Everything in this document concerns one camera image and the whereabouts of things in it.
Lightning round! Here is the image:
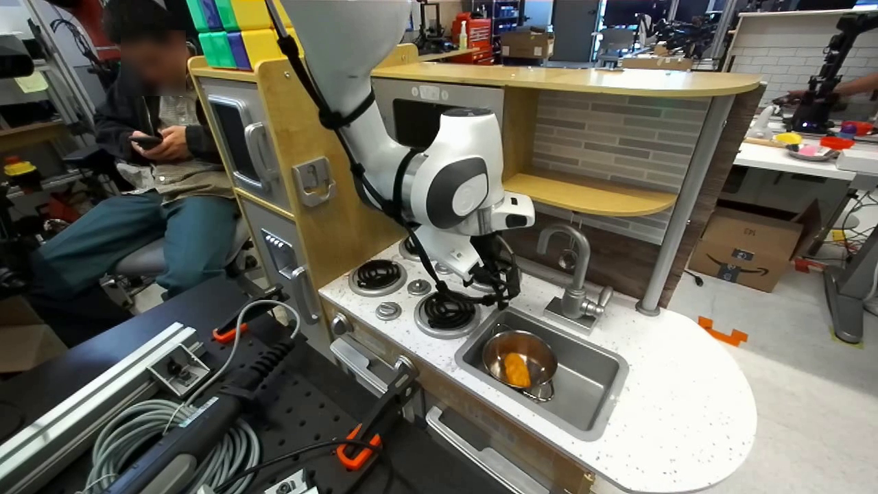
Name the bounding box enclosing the black corrugated cable conduit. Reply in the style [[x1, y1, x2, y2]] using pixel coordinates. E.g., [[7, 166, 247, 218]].
[[104, 314, 299, 494]]

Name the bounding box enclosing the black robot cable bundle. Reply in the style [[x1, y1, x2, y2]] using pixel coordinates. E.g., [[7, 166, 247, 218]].
[[261, 0, 506, 310]]

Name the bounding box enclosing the grey toy sink basin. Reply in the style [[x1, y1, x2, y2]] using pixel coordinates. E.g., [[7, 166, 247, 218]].
[[454, 306, 632, 443]]

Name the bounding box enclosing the orange floor bracket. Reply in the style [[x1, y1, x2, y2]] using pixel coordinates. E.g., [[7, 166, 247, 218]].
[[695, 314, 753, 348]]

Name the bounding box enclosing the grey oven handle bar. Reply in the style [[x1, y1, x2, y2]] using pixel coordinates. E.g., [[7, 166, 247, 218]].
[[328, 336, 406, 396], [424, 406, 543, 494]]

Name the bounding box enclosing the orange toy food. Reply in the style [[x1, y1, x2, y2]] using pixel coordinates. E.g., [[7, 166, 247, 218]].
[[499, 352, 535, 392]]

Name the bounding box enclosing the wooden toy kitchen unit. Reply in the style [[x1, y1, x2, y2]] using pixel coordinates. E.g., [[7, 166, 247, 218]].
[[186, 53, 767, 494]]

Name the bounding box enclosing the aluminium extrusion rail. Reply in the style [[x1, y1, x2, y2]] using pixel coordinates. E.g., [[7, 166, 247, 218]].
[[0, 319, 200, 490]]

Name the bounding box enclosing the cardboard box with smile logo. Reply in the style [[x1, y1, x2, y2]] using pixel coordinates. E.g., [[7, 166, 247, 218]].
[[686, 200, 824, 297]]

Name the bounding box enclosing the grey cabinet door with window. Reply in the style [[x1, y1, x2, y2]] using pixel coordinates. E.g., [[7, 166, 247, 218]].
[[197, 79, 278, 218]]

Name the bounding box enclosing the blue storage bin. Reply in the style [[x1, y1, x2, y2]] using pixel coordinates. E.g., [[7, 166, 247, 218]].
[[203, 0, 237, 33]]

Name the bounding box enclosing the bare bystander forearm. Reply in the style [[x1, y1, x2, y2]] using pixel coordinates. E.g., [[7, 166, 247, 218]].
[[834, 71, 878, 104]]

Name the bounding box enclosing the seated person in jeans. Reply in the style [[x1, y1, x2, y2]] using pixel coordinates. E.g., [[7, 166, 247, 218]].
[[25, 0, 244, 306]]

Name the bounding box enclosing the grey corner bracket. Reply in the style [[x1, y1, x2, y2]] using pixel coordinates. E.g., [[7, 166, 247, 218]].
[[147, 344, 214, 399]]

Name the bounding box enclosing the black articulated stand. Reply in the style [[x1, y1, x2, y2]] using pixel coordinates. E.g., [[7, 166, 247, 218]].
[[786, 8, 878, 136]]

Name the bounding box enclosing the grey square wall plate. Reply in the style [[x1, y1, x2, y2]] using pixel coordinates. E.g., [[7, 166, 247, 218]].
[[292, 155, 339, 208]]

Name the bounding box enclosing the yellow storage bin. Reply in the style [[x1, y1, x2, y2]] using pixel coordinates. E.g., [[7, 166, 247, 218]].
[[228, 0, 289, 71]]

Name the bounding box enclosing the green storage bin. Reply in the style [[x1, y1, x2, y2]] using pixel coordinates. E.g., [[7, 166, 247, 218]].
[[184, 0, 243, 71]]

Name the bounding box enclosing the white kitchen support pole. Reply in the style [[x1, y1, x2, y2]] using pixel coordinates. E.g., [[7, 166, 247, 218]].
[[636, 92, 739, 319]]

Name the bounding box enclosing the grey cable coil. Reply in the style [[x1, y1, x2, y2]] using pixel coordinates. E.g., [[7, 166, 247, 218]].
[[81, 396, 263, 494]]

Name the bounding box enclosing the thin white cable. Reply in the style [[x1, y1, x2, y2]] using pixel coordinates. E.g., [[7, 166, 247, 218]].
[[200, 299, 306, 406]]

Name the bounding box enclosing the grey toy faucet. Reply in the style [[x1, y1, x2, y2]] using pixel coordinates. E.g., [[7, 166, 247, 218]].
[[535, 222, 616, 328]]

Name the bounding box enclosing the orange handled clamp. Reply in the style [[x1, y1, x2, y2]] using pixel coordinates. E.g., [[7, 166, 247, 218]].
[[211, 322, 254, 348]]

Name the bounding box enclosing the steel pot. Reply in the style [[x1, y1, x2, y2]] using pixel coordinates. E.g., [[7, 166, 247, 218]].
[[479, 328, 560, 399]]

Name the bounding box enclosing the grey stool seat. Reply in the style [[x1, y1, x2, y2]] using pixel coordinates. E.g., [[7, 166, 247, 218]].
[[100, 236, 186, 310]]

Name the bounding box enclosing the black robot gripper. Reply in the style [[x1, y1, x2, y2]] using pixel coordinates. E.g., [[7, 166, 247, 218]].
[[469, 230, 528, 310]]

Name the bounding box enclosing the white tiled panel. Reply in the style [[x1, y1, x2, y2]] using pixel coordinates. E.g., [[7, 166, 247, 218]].
[[724, 8, 878, 94]]

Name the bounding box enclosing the white work table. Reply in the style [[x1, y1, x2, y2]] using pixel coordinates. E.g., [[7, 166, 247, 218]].
[[730, 136, 878, 186]]

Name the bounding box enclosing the plain brown cardboard box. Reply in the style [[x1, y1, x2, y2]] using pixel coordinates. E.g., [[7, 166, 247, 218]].
[[0, 297, 71, 377]]

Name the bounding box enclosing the grey plain cabinet door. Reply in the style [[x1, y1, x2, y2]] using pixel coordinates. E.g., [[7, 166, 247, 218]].
[[240, 200, 325, 355]]

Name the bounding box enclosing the black bar clamp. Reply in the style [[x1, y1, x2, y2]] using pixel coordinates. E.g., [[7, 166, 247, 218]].
[[333, 359, 429, 477]]

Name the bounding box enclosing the grey metal stand leg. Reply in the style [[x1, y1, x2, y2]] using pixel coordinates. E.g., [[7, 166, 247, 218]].
[[822, 228, 878, 348]]

